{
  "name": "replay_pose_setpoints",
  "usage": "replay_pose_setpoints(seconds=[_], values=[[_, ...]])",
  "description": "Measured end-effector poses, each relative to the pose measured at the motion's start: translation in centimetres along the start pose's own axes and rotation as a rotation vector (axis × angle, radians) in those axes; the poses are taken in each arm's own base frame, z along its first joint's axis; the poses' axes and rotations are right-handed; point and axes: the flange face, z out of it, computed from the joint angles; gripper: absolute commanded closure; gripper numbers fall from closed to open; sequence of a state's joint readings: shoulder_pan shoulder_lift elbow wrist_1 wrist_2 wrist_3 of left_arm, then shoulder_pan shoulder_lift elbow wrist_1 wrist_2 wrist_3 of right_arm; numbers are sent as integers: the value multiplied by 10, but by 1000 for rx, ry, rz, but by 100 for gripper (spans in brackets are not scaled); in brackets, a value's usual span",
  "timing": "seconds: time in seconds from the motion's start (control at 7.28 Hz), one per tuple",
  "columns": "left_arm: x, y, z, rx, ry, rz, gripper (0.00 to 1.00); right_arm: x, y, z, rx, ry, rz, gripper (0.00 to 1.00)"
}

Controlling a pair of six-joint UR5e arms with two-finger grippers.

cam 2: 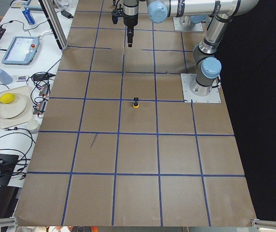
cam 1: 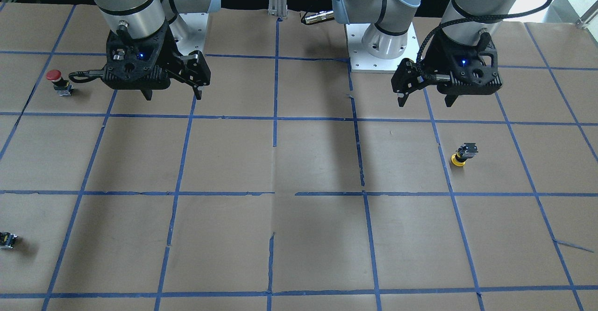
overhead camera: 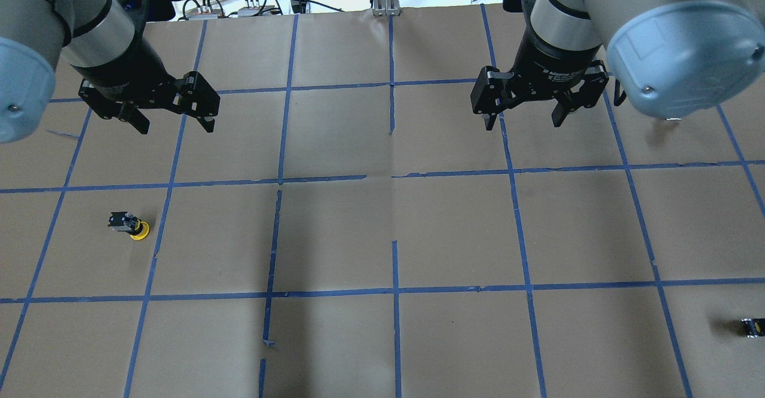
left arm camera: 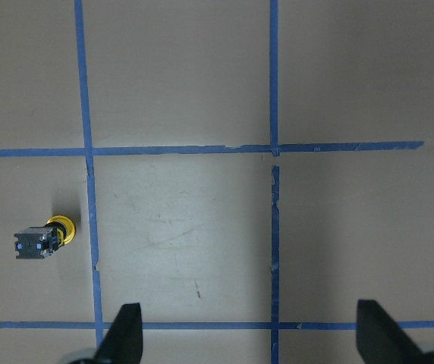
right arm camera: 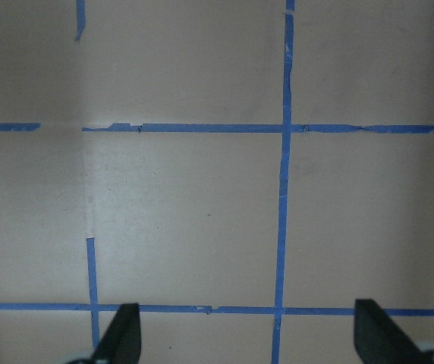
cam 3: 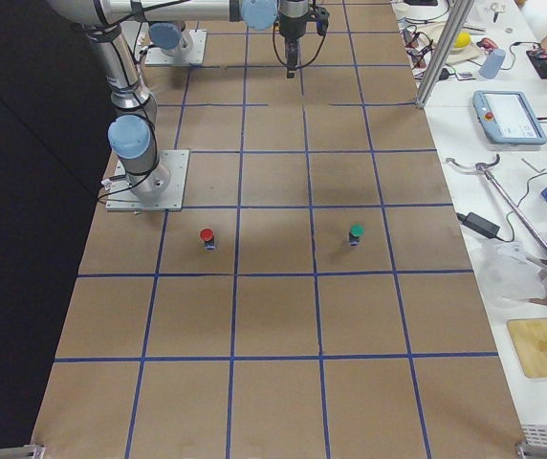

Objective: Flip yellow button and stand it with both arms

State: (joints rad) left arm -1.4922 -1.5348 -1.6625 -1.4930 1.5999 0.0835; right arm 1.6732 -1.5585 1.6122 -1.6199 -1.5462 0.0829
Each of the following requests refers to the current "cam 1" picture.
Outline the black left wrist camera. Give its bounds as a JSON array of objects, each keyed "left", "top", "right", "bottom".
[{"left": 391, "top": 57, "right": 427, "bottom": 99}]

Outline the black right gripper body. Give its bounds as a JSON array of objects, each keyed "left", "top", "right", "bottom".
[{"left": 101, "top": 22, "right": 182, "bottom": 90}]

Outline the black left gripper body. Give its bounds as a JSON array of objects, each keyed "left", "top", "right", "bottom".
[{"left": 423, "top": 31, "right": 502, "bottom": 96}]

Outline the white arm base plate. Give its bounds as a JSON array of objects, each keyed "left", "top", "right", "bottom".
[
  {"left": 170, "top": 13, "right": 210, "bottom": 55},
  {"left": 345, "top": 23, "right": 420, "bottom": 73}
]

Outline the black braided cable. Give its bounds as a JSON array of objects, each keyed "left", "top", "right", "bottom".
[{"left": 415, "top": 0, "right": 557, "bottom": 79}]

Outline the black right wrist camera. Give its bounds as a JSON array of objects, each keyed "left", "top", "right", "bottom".
[{"left": 164, "top": 50, "right": 211, "bottom": 89}]

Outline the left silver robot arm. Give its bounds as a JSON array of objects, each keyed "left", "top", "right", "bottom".
[{"left": 332, "top": 0, "right": 516, "bottom": 107}]

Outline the red push button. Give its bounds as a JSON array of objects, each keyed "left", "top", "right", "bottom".
[{"left": 45, "top": 69, "right": 73, "bottom": 97}]

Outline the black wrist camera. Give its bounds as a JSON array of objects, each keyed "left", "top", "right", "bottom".
[
  {"left": 391, "top": 57, "right": 427, "bottom": 99},
  {"left": 164, "top": 50, "right": 211, "bottom": 89}
]

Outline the aluminium corner post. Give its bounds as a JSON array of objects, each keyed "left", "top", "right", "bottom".
[{"left": 575, "top": 1, "right": 598, "bottom": 29}]

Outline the yellow push button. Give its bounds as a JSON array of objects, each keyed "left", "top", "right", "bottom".
[{"left": 451, "top": 142, "right": 478, "bottom": 168}]

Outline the black camera cable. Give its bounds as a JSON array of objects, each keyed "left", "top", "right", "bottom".
[{"left": 68, "top": 70, "right": 109, "bottom": 84}]

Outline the green push button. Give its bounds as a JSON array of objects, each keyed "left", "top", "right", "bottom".
[{"left": 0, "top": 232, "right": 19, "bottom": 249}]

